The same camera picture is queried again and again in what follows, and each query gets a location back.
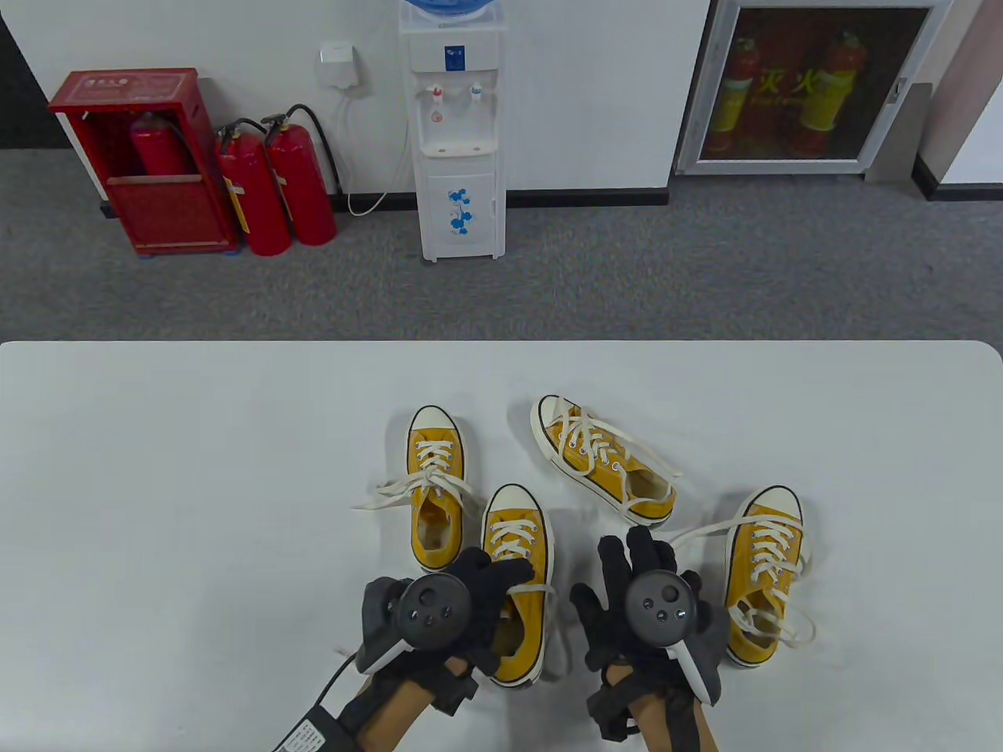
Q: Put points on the person's right hand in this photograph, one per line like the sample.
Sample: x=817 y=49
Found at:
x=627 y=556

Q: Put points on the person's left hand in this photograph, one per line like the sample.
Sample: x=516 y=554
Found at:
x=490 y=583

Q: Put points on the yellow canvas shoe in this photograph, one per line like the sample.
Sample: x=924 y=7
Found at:
x=513 y=501
x=780 y=501
x=433 y=419
x=548 y=413

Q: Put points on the person's left forearm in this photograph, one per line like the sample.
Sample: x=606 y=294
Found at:
x=400 y=705

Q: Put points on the person's right forearm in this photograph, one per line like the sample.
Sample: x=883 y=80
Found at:
x=666 y=721

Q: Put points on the grey tracking controller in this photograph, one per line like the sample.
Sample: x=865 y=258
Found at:
x=431 y=611
x=662 y=607

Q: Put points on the black labelled box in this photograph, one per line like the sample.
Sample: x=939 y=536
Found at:
x=313 y=732

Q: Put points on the white water dispenser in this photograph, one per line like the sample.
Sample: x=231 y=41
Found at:
x=458 y=196

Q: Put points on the red fire extinguisher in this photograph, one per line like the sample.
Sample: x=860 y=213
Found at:
x=302 y=188
x=255 y=196
x=157 y=153

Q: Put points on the red fire extinguisher cabinet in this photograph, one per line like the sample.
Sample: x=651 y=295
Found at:
x=172 y=211

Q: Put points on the glass door fire cabinet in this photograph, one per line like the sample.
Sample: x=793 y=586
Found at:
x=823 y=94

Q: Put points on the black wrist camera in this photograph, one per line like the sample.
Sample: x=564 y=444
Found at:
x=454 y=691
x=613 y=709

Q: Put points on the white wall box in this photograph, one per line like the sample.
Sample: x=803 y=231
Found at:
x=341 y=66

